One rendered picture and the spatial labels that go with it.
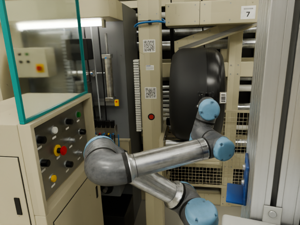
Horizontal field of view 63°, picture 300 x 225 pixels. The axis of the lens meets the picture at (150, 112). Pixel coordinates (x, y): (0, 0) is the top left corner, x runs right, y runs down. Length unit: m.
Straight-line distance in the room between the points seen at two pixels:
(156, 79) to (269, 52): 1.20
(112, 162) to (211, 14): 1.31
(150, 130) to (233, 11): 0.95
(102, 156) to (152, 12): 1.01
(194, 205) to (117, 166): 0.36
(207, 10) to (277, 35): 1.42
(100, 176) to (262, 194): 0.47
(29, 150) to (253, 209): 0.75
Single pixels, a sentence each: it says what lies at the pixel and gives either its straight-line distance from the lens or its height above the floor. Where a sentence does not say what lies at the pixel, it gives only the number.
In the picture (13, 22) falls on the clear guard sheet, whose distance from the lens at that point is 0.94.
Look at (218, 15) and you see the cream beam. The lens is 1.79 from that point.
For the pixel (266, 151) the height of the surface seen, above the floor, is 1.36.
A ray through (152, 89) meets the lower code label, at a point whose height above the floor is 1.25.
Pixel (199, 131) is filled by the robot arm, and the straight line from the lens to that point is 0.92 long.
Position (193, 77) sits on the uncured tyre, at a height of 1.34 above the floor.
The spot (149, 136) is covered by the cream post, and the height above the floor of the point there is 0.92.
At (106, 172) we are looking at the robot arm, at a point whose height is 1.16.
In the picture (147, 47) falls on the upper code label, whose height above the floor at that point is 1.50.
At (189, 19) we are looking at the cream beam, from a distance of 1.78.
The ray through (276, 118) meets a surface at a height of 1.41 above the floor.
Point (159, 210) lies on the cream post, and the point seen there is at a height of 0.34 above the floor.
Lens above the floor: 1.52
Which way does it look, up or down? 16 degrees down
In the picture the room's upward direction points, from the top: 2 degrees counter-clockwise
